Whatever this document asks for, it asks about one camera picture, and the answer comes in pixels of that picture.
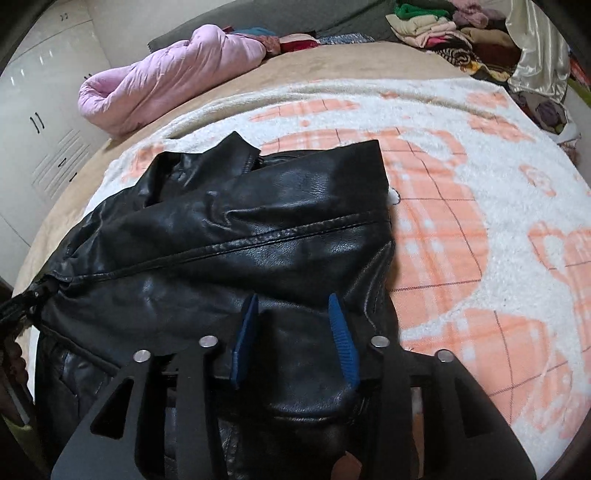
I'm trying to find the bag of clothes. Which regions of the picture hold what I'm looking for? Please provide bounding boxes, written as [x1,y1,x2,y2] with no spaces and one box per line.
[510,91,581,149]

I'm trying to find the red and teal clothes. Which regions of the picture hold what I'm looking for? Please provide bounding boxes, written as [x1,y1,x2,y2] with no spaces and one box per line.
[222,27,321,57]

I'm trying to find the black leather jacket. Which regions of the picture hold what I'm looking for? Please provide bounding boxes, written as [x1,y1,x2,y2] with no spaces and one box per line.
[1,134,413,479]

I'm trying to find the pink puffy quilted coat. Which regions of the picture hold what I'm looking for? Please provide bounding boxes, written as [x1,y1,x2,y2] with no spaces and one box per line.
[77,24,267,138]

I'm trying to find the beige plush bed cover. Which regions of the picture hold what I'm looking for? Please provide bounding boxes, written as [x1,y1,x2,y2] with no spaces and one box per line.
[13,42,464,294]

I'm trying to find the person's left hand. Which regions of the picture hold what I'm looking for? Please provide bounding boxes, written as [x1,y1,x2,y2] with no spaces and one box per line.
[0,337,28,426]

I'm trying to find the grey headboard cushion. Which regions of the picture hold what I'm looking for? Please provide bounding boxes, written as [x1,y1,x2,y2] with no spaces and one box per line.
[147,0,397,52]

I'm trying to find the white glossy wardrobe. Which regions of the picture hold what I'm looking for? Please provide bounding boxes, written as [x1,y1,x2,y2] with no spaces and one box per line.
[1,1,110,287]

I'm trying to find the cream satin curtain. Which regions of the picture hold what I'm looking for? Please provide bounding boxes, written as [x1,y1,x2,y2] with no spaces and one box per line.
[506,0,571,103]

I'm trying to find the pile of folded clothes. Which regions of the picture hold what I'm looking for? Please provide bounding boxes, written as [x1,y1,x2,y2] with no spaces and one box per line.
[386,1,521,86]

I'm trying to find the white and pink plaid blanket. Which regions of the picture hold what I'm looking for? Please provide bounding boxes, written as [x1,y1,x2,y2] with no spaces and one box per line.
[27,78,591,476]

